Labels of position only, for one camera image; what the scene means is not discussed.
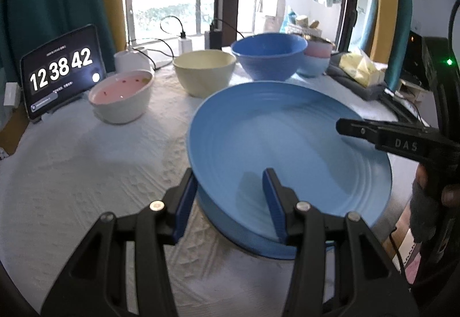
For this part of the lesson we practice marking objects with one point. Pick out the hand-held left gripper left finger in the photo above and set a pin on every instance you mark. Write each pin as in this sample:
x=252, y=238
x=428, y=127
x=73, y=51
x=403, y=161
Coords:
x=185, y=202

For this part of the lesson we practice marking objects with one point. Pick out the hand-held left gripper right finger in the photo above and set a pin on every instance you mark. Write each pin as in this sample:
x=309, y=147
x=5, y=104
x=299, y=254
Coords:
x=275, y=209

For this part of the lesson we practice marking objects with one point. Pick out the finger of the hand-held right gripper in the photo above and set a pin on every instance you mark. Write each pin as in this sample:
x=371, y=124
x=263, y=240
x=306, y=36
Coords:
x=395, y=141

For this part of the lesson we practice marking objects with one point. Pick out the large blue plate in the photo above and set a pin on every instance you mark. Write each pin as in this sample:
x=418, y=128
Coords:
x=287, y=130

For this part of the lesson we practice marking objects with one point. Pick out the white bowl with pink inside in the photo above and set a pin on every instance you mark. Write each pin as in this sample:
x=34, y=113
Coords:
x=120, y=110

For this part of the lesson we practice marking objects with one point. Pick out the person's right hand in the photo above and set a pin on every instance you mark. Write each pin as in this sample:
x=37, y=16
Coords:
x=426, y=209

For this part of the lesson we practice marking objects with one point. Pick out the dark grey box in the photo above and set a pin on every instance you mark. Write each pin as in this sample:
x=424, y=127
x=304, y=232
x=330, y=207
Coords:
x=355, y=91

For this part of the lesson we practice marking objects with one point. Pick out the yellow plastic packet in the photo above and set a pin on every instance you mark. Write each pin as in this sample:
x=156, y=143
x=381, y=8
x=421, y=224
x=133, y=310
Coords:
x=361, y=69

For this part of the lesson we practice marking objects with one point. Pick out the white textured tablecloth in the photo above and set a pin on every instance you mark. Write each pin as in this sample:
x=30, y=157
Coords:
x=90, y=173

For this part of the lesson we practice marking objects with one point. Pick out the small light blue bowl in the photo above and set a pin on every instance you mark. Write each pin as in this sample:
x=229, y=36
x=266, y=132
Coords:
x=314, y=67

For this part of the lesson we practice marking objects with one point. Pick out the small pink bowl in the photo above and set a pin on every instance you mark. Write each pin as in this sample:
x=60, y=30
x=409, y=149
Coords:
x=320, y=49

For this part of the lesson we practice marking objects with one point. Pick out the cream bowl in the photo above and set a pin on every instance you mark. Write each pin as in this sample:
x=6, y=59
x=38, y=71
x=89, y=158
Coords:
x=201, y=80

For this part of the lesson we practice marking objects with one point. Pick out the deep blue bowl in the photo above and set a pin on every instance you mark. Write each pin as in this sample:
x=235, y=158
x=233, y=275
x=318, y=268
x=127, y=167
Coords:
x=266, y=65

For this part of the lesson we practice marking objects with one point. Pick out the white desk lamp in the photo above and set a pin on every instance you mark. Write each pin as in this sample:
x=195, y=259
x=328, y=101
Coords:
x=133, y=60

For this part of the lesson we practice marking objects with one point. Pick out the white charger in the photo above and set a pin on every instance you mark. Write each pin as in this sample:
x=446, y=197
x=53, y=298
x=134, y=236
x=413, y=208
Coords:
x=185, y=45

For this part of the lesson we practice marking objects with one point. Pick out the black charger adapter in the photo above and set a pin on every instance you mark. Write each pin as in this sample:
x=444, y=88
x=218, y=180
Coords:
x=215, y=37

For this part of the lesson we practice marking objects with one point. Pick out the tablet with clock display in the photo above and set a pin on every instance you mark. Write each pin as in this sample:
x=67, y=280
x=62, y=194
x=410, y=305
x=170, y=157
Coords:
x=61, y=69

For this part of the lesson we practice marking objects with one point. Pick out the black power adapter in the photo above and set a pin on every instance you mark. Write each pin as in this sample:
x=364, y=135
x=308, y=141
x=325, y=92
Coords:
x=230, y=25

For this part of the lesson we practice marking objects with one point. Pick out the small white box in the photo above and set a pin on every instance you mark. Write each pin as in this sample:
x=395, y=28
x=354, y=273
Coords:
x=12, y=94

